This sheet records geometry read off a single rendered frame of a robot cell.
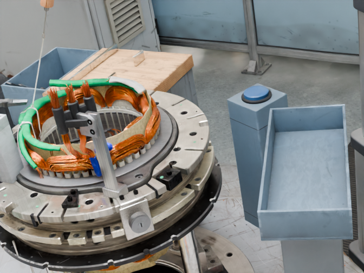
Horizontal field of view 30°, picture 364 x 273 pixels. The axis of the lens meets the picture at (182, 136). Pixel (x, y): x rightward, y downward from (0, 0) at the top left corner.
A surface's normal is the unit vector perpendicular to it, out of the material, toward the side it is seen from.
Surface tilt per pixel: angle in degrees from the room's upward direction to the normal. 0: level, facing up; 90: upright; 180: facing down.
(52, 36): 90
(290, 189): 0
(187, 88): 90
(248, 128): 90
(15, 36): 90
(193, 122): 0
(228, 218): 0
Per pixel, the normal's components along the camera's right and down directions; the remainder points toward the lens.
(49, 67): 0.86, 0.12
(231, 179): -0.17, -0.85
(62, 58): -0.48, 0.52
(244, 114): -0.77, 0.43
